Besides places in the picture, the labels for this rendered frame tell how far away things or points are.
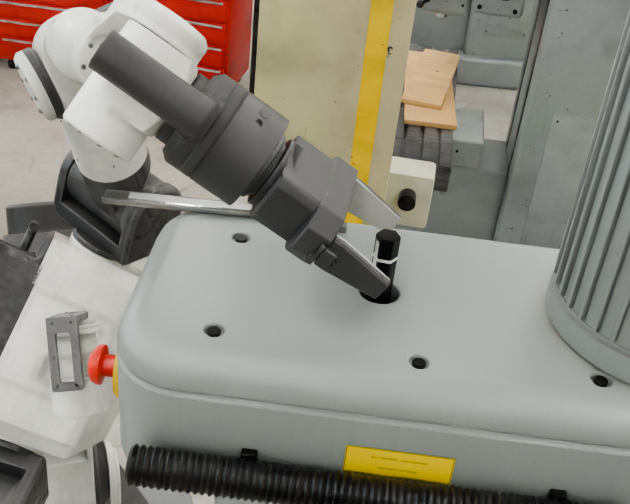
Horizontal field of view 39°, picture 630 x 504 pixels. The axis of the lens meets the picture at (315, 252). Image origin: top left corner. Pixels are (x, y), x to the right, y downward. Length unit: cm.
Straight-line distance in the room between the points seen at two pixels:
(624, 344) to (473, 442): 14
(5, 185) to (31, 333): 366
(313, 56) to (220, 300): 182
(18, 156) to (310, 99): 277
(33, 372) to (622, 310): 75
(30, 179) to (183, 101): 420
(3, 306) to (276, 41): 153
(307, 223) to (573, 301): 24
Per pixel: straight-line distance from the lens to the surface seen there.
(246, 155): 72
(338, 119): 262
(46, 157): 508
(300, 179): 73
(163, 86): 69
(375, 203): 82
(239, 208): 89
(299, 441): 75
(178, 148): 72
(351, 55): 254
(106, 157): 110
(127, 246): 119
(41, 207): 156
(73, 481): 175
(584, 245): 77
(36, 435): 122
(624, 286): 74
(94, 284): 119
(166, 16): 73
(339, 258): 73
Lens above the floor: 235
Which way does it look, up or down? 33 degrees down
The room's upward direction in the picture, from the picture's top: 6 degrees clockwise
